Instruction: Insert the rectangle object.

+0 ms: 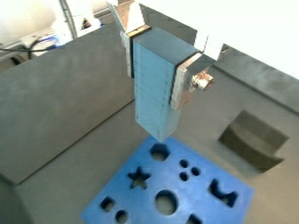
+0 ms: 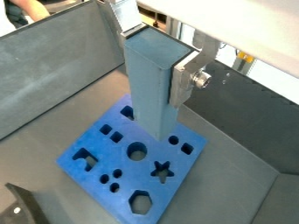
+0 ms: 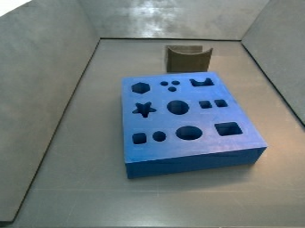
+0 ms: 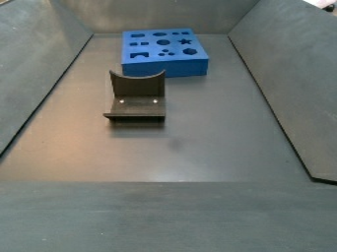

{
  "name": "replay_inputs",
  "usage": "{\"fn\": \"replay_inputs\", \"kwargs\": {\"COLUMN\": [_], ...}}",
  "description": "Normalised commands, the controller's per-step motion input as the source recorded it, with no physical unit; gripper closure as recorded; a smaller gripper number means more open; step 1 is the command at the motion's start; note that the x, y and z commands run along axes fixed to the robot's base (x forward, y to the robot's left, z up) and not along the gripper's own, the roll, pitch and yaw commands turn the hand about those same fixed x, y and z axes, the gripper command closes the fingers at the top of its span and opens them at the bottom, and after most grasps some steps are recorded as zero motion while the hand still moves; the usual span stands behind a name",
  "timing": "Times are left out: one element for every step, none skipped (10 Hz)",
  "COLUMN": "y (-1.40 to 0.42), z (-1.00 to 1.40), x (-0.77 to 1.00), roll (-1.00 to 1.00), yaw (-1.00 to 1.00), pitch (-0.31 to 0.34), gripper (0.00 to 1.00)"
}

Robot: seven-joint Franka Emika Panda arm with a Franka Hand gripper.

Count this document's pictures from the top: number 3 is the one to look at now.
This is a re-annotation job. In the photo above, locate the dark curved block piece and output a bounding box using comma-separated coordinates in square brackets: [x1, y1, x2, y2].
[166, 45, 212, 73]

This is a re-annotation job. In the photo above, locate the blue shape sorter block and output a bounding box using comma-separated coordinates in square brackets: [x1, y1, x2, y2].
[121, 72, 267, 179]

